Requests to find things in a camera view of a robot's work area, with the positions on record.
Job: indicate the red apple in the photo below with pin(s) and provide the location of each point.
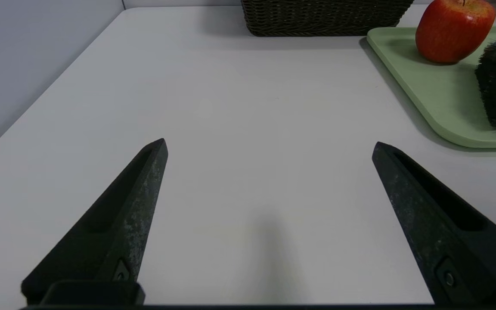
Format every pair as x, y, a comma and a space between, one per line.
452, 30

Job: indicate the light green plastic tray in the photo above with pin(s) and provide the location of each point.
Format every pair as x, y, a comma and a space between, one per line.
441, 90

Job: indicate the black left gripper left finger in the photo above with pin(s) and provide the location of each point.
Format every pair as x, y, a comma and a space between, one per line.
114, 232

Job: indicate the dark brown wicker basket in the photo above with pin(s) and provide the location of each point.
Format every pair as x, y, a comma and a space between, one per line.
321, 17

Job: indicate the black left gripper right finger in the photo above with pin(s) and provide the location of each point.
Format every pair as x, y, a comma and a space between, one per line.
441, 232

